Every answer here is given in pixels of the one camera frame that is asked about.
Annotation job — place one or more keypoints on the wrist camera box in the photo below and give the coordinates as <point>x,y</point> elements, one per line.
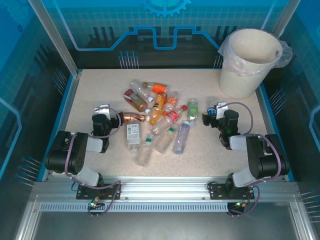
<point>221,111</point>
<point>102,108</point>

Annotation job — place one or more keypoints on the aluminium table side rail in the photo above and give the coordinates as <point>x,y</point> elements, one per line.
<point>67,112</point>
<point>271,120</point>

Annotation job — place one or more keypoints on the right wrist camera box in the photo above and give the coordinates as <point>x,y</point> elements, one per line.
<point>221,111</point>

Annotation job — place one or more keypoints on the aluminium frame post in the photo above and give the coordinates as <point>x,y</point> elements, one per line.
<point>53,30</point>
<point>280,12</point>

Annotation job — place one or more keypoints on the wide bottle green neck band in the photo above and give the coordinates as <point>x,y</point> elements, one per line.
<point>165,141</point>

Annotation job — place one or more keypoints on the slim bottle green neck band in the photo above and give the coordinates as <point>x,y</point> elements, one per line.
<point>144,153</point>

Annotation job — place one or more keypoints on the crushed clear plastic bottle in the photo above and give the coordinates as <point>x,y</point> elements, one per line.
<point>140,89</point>

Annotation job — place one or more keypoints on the grey metal panel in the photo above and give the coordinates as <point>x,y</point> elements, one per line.
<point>162,227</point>

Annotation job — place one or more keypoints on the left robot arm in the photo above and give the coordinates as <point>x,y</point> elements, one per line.
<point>80,160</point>

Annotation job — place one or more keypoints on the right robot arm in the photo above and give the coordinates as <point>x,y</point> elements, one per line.
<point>255,155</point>

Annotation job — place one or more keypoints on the bluish clear water bottle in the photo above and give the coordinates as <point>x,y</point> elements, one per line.
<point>181,138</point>

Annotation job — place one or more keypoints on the square bottle white label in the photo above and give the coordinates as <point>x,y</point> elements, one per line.
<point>132,132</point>

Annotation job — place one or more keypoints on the cream plastic bin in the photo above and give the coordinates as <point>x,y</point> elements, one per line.
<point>237,82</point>

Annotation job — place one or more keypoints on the copper brown bottle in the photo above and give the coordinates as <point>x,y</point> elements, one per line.
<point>133,117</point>

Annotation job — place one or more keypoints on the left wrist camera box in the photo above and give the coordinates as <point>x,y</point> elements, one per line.
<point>102,108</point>

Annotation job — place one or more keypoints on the green label clear bottle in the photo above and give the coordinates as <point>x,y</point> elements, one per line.
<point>192,108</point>

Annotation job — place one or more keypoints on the clear plastic bin liner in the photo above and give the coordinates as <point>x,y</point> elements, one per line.
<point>286,56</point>

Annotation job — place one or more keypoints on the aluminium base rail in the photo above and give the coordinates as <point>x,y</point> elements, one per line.
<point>162,187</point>

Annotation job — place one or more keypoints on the blue label clear bottle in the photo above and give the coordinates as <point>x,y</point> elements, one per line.
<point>211,110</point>

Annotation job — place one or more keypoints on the orange label brown cap bottle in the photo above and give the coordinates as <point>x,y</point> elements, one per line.
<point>159,87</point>

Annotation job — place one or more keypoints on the yellow orange juice bottle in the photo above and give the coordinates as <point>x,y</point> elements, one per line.
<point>158,106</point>

